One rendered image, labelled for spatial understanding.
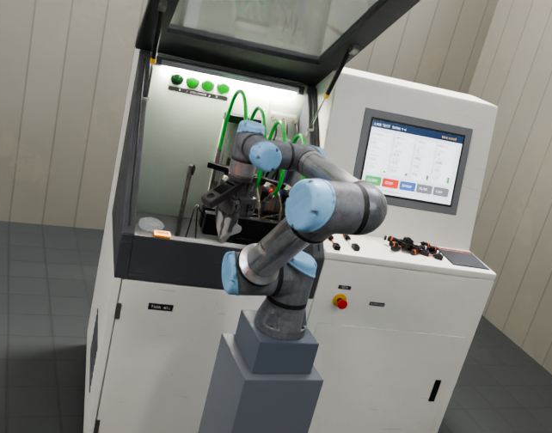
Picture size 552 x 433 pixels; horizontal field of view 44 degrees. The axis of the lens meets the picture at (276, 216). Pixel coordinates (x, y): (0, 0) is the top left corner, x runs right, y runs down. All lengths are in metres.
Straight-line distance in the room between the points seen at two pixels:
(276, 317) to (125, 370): 0.76
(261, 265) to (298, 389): 0.43
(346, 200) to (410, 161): 1.26
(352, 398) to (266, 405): 0.84
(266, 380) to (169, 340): 0.61
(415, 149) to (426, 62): 2.48
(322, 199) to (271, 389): 0.69
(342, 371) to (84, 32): 2.64
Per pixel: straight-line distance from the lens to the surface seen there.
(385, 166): 2.67
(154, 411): 2.61
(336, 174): 1.69
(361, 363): 2.68
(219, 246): 2.30
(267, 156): 1.79
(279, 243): 1.62
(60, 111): 4.45
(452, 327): 2.76
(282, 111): 2.75
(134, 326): 2.40
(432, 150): 2.76
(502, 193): 4.95
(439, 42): 5.19
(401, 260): 2.53
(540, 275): 4.63
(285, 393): 1.97
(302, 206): 1.47
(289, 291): 1.87
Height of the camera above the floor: 1.81
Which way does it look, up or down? 19 degrees down
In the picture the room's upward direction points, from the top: 14 degrees clockwise
